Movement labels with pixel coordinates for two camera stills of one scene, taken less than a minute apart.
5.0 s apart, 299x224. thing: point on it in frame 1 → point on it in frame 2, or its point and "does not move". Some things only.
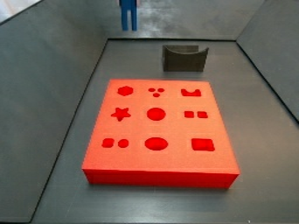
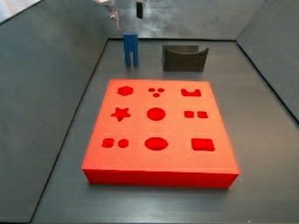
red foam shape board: x=159 y=136 does not move
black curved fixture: x=183 y=58 does not move
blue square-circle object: x=128 y=5 → x=131 y=46
